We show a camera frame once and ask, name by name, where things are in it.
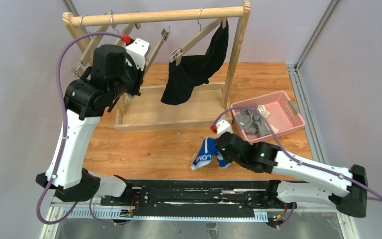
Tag blue white underwear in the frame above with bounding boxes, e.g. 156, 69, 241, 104
191, 137, 232, 170

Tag grey underwear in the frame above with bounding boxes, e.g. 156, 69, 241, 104
236, 105, 279, 137

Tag wooden hanger of grey underwear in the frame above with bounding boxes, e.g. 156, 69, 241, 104
110, 11, 141, 35

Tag wooden hanger of blue underwear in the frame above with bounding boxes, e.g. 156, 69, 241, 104
144, 26, 171, 76

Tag wooden hanger of black underwear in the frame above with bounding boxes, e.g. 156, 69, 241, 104
169, 8, 227, 66

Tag black underwear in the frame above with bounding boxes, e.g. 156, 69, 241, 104
161, 23, 229, 106

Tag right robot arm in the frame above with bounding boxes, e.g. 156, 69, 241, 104
215, 132, 368, 218

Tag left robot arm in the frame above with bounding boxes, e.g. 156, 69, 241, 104
36, 41, 150, 202

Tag pink plastic basket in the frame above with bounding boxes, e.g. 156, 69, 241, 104
231, 91, 305, 136

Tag wooden clothes rack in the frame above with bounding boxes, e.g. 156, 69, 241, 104
62, 0, 251, 131

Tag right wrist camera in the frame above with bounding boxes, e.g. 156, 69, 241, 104
215, 119, 233, 136

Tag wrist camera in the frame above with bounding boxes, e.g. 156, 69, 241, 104
125, 38, 151, 71
215, 119, 233, 136

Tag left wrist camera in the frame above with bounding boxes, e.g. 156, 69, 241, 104
125, 38, 151, 71

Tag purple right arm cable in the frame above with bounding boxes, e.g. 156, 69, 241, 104
209, 106, 382, 213

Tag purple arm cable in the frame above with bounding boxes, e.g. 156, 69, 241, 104
36, 31, 132, 227
209, 106, 382, 213

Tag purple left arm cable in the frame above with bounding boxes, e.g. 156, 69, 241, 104
36, 31, 132, 227

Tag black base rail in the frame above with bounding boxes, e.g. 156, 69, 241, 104
51, 180, 297, 228

